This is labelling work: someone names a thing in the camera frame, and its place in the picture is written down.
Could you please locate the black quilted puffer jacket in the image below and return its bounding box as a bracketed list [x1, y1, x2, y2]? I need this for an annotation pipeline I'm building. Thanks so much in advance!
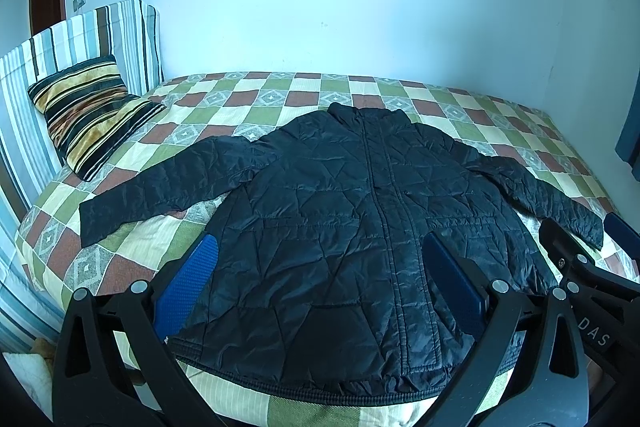
[79, 103, 603, 405]

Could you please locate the checkered green brown bedspread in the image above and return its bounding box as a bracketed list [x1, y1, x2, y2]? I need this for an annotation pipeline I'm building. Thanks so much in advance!
[14, 69, 622, 427]

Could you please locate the striped gold black pillow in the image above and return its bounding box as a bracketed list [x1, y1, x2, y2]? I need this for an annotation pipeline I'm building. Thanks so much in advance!
[28, 55, 165, 181]

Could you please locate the blue striped headboard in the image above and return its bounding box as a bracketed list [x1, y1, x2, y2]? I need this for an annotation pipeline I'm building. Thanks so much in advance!
[1, 0, 164, 352]

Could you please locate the wall light switch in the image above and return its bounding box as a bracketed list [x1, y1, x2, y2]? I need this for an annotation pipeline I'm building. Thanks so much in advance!
[73, 0, 86, 13]

